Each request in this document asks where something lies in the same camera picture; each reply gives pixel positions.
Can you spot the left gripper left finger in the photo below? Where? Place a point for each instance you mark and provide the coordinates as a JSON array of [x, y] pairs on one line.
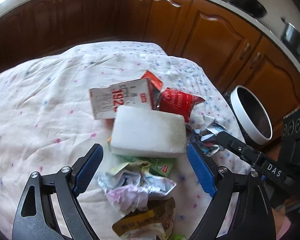
[[84, 169]]

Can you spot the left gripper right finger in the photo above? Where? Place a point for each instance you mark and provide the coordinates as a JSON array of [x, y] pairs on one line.
[[209, 174]]

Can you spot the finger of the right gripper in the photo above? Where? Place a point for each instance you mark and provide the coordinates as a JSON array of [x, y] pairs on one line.
[[239, 148]]

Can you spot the printed wrapper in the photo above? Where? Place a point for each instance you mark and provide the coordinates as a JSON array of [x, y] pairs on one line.
[[204, 134]]

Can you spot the green paper box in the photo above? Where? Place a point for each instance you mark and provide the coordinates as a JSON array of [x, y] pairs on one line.
[[158, 166]]

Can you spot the white paper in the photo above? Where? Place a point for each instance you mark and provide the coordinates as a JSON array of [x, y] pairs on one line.
[[129, 186]]

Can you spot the white foam block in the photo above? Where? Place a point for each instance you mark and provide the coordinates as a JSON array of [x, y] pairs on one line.
[[140, 132]]

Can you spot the red plastic bag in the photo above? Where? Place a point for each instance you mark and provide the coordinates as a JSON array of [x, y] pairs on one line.
[[170, 100]]

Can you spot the white red carton box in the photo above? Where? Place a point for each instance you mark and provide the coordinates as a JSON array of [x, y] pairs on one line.
[[140, 93]]

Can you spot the black white-rimmed trash bin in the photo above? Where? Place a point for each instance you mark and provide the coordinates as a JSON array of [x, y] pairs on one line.
[[251, 115]]

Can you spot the right hand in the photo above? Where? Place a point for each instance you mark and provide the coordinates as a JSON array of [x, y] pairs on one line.
[[282, 222]]

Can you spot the white dotted tablecloth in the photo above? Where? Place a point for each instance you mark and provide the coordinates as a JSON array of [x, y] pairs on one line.
[[46, 120]]

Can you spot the gold foil snack bag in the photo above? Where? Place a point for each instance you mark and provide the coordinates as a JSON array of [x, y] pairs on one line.
[[156, 223]]

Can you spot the brown wooden base cabinets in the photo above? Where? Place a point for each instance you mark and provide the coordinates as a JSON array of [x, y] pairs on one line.
[[231, 47]]

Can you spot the black cooking pot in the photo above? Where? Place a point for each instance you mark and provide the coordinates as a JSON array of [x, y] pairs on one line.
[[290, 37]]

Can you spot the black wok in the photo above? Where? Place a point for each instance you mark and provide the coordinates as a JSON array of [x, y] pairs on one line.
[[252, 7]]

